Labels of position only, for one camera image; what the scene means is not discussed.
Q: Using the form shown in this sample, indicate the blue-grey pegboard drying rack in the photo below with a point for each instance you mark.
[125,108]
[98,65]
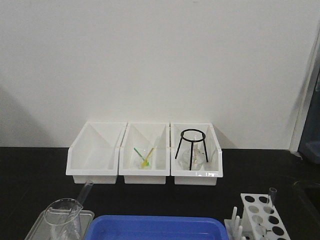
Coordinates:
[309,145]

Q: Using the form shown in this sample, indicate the yellow plastic spatula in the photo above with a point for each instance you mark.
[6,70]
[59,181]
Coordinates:
[150,157]

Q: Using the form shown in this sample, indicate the middle white storage bin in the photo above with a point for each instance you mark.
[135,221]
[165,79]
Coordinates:
[145,153]

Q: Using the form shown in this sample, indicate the white storage bin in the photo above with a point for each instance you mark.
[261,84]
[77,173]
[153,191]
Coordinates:
[211,171]
[94,154]
[145,153]

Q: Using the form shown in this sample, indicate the blue plastic tray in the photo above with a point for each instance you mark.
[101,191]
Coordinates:
[138,227]

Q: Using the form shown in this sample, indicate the right white storage bin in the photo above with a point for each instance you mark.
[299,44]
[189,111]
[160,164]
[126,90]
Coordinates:
[211,171]

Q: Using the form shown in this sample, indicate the test tube in rack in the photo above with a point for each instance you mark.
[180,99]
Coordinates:
[271,197]

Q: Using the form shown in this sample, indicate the white test tube rack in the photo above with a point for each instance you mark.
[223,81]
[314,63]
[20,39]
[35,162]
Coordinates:
[260,220]

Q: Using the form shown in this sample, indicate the clear glass flask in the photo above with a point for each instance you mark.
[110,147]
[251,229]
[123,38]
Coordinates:
[193,158]

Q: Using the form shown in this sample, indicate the black metal tripod stand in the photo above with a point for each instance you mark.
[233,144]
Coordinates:
[190,133]

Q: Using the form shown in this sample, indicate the clear glass beaker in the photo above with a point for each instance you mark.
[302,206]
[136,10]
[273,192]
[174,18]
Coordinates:
[52,217]

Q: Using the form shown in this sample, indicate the grey metal tray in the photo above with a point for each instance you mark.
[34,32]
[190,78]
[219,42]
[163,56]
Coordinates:
[41,230]

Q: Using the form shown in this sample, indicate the left white storage bin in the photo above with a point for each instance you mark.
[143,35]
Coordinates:
[94,154]

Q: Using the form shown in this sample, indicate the clear glass test tube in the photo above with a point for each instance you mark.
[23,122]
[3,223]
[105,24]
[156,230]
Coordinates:
[83,193]

